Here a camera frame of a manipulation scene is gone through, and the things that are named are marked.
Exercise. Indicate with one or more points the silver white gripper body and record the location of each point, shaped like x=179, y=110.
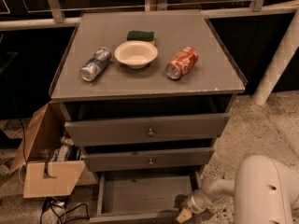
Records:
x=195, y=203

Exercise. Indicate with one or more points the white diagonal pole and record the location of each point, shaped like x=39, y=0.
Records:
x=280, y=60

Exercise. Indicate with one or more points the green sponge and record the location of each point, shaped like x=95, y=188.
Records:
x=141, y=36

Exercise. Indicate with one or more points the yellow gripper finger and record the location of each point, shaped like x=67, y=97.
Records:
x=184, y=215

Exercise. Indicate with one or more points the grey drawer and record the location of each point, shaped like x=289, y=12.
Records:
x=103, y=132
x=148, y=159
x=144, y=196

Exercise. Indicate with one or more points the grey bottom drawer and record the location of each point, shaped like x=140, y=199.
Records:
x=144, y=196

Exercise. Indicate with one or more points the grey top drawer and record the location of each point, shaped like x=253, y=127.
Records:
x=103, y=132

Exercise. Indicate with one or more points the grey drawer cabinet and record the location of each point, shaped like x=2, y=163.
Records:
x=120, y=92

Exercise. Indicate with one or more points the red soda can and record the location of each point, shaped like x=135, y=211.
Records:
x=182, y=63

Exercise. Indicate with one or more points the brown cardboard box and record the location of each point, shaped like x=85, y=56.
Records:
x=42, y=137

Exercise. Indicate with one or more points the white paper bowl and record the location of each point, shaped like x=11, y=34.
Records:
x=136, y=54

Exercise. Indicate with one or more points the grey middle drawer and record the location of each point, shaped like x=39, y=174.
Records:
x=148, y=159

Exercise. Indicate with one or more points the bottles inside cardboard box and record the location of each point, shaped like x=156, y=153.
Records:
x=65, y=152

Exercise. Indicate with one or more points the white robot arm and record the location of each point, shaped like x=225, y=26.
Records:
x=265, y=191

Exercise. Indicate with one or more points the blue silver soda can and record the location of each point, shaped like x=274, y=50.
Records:
x=96, y=65

